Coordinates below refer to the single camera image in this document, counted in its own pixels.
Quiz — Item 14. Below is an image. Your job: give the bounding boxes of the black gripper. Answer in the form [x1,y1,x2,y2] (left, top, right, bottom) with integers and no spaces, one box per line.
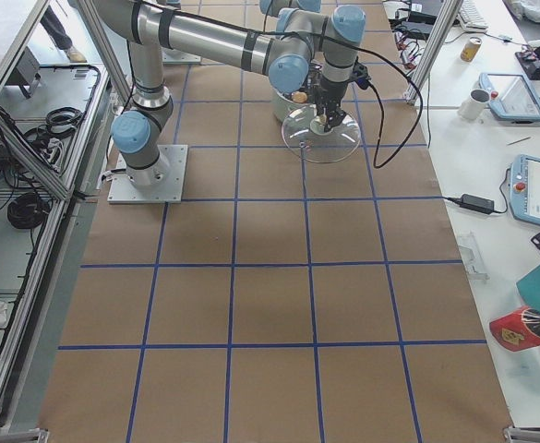
[315,62,371,133]

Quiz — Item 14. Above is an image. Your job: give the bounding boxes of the brown egg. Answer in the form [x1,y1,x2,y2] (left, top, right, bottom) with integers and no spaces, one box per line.
[291,91,307,103]

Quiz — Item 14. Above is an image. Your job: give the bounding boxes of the glass pot lid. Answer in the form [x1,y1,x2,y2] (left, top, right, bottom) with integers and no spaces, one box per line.
[282,105,361,163]

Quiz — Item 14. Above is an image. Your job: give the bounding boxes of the mint green electric pot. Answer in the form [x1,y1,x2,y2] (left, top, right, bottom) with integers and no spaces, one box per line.
[271,88,316,123]

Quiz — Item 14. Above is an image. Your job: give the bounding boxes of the white mug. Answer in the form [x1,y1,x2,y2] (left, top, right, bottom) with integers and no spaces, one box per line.
[457,89,490,121]

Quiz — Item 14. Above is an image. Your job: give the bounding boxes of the yellow drink can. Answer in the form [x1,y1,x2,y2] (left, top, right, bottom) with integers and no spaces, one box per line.
[460,37,482,63]

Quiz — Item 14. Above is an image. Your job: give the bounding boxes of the black power brick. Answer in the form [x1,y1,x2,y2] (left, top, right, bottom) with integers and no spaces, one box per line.
[445,194,506,215]

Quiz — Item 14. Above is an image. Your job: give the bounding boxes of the far teach pendant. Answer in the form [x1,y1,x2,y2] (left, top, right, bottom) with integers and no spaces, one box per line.
[478,73,540,124]

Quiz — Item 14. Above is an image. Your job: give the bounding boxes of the teach pendant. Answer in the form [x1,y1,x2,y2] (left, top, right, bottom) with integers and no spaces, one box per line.
[478,73,540,124]
[509,154,540,226]

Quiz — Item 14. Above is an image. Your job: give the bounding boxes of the clear plastic stand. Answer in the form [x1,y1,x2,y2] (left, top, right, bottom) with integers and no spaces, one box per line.
[456,233,489,281]

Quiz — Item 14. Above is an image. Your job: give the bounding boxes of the near teach pendant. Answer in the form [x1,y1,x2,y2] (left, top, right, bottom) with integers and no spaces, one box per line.
[509,154,540,226]

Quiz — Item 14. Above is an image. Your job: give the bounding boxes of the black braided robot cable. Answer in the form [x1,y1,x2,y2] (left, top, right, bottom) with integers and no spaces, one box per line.
[135,0,424,169]

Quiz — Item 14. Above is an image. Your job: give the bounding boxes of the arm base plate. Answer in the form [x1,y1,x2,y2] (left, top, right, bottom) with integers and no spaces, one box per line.
[107,145,188,204]

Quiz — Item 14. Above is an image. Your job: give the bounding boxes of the coiled black cables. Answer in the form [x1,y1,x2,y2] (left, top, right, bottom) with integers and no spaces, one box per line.
[6,191,52,232]

